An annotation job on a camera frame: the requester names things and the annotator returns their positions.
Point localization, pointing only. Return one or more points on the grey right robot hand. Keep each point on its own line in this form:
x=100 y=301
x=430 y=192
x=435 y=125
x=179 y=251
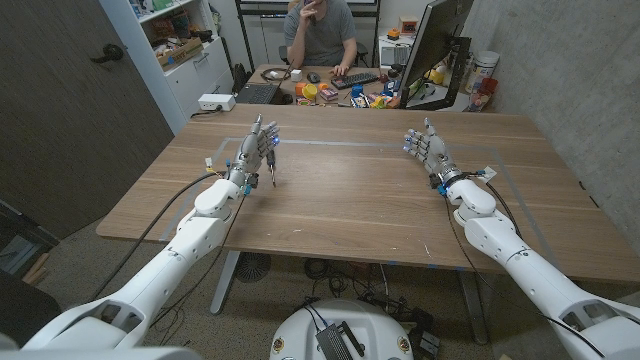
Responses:
x=433 y=150

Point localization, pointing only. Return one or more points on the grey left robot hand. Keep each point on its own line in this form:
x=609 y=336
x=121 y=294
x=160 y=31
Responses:
x=250 y=152

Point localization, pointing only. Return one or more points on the white left wrist tag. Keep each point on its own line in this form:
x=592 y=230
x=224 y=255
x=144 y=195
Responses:
x=210 y=164

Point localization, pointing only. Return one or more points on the white wrist tag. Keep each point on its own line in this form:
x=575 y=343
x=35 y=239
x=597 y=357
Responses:
x=210 y=164
x=487 y=173

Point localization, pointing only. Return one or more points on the white right wrist tag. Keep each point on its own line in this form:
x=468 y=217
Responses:
x=487 y=173

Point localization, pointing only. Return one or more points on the black laptop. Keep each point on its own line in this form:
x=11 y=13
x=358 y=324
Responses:
x=256 y=93

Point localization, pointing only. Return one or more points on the white power strip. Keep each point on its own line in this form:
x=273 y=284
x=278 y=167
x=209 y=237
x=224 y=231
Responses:
x=216 y=101

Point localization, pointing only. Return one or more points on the red clear container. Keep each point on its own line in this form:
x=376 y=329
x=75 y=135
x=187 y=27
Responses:
x=484 y=95

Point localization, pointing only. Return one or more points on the orange block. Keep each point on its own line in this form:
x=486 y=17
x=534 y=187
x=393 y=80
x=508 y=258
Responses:
x=299 y=89

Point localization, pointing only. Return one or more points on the yellow cup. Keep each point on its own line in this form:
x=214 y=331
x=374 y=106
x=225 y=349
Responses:
x=310 y=91

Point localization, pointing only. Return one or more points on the white cube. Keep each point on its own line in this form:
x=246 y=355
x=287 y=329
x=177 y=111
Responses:
x=296 y=75

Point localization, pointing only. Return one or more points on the white shelf cabinet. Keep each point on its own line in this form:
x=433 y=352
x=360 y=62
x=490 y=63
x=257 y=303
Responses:
x=200 y=75

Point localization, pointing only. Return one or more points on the blue cup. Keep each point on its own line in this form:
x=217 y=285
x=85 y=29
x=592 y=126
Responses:
x=357 y=91

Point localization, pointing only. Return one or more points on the white plastic bucket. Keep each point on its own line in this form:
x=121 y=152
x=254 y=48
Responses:
x=483 y=67

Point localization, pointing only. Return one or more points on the dark computer mouse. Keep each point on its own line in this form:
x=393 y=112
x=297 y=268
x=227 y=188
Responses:
x=313 y=77

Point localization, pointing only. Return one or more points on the black keyboard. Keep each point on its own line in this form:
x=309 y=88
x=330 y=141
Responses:
x=355 y=80

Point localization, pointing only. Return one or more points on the black computer monitor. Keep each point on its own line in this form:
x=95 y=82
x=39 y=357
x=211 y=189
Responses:
x=435 y=35

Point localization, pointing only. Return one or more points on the cardboard box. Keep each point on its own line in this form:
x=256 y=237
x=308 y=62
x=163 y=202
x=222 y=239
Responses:
x=179 y=54

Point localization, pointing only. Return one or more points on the orange wooden box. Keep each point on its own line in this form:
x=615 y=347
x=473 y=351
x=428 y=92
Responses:
x=408 y=25

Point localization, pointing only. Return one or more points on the grey table leg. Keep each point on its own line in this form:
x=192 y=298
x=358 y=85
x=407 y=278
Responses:
x=224 y=282

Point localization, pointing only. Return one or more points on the person in grey shirt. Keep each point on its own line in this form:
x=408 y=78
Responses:
x=322 y=30

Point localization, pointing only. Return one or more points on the dark wood door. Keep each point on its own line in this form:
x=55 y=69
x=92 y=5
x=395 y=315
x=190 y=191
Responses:
x=65 y=125

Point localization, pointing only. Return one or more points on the white robot torso base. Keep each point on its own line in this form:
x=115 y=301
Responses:
x=300 y=335

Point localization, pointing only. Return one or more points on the black box on torso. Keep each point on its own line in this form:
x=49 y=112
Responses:
x=334 y=342

